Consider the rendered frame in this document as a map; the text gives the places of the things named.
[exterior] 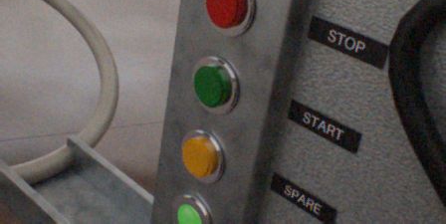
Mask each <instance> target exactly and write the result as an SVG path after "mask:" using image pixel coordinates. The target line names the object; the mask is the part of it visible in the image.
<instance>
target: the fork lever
mask: <svg viewBox="0 0 446 224"><path fill-rule="evenodd" d="M67 147H68V148H69V149H70V150H71V152H72V153H73V157H74V163H73V165H72V166H70V167H69V168H67V169H66V170H63V171H62V172H59V173H58V174H57V175H54V176H52V177H50V178H47V179H45V180H43V181H40V182H37V183H35V184H31V185H29V184H27V183H26V182H25V181H24V180H23V179H22V177H19V175H17V173H15V171H13V170H12V169H11V168H10V167H9V166H8V165H7V164H5V162H3V161H2V160H1V159H0V201H1V202H2V203H3V204H4V205H5V206H6V207H7V208H8V209H9V210H10V211H11V212H12V213H13V214H14V215H15V216H16V217H17V218H19V219H20V220H21V221H22V222H23V223H24V224H150V221H151V211H152V205H153V196H151V194H149V193H148V192H146V191H145V190H144V189H143V188H142V187H140V185H138V184H137V183H135V182H134V181H132V180H131V178H129V177H128V176H126V175H125V174H124V173H122V172H121V171H120V170H119V169H117V168H116V167H115V166H113V165H112V164H111V163H109V162H108V161H107V160H106V159H105V158H103V157H102V156H100V155H99V154H98V153H97V152H95V151H94V150H93V149H92V148H90V147H89V146H88V145H87V144H86V143H84V142H83V141H81V140H80V139H79V138H78V137H77V136H75V135H74V134H73V135H71V136H68V137H67Z"/></svg>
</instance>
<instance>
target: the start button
mask: <svg viewBox="0 0 446 224"><path fill-rule="evenodd" d="M194 91H195V93H196V97H198V98H199V100H200V101H201V102H202V103H203V104H204V105H206V106H207V107H208V108H218V107H221V106H222V105H224V104H225V103H226V101H227V99H228V97H229V84H228V81H227V78H226V77H225V74H224V73H223V72H222V71H221V70H220V69H219V68H217V67H216V66H214V65H205V66H203V67H201V68H199V69H198V70H197V71H196V74H195V75H194Z"/></svg>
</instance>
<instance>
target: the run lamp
mask: <svg viewBox="0 0 446 224"><path fill-rule="evenodd" d="M178 222H179V223H180V224H201V221H200V217H199V216H198V213H197V212H196V210H194V208H193V207H191V206H189V205H181V206H180V208H179V210H178Z"/></svg>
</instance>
